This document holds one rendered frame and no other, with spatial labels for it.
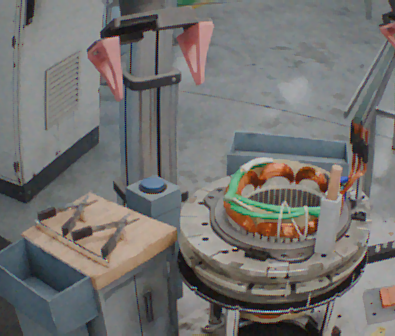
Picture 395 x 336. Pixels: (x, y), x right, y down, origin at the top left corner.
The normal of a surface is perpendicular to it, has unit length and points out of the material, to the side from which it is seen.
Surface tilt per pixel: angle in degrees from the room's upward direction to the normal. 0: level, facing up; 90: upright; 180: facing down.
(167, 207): 90
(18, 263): 90
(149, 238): 0
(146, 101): 90
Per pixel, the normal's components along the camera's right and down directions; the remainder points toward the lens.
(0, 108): -0.42, 0.40
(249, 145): -0.15, 0.44
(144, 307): 0.81, 0.26
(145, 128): 0.46, 0.39
